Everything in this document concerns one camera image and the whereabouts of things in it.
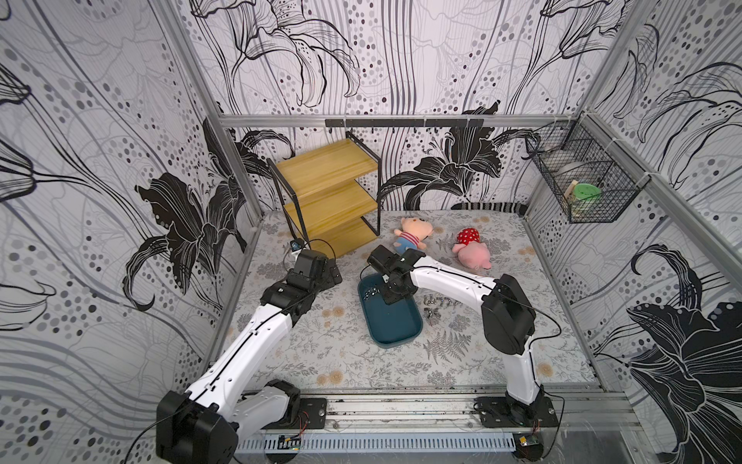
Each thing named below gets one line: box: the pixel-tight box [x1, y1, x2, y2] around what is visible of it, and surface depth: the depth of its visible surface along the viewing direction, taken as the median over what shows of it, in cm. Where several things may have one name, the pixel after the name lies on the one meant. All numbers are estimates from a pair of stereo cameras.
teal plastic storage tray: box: [357, 274, 424, 349], surface depth 88 cm
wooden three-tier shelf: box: [266, 131, 383, 259], surface depth 94 cm
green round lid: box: [573, 182, 602, 201], surface depth 80 cm
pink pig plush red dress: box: [452, 227, 492, 271], surface depth 102 cm
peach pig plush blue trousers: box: [393, 217, 434, 256], surface depth 106 cm
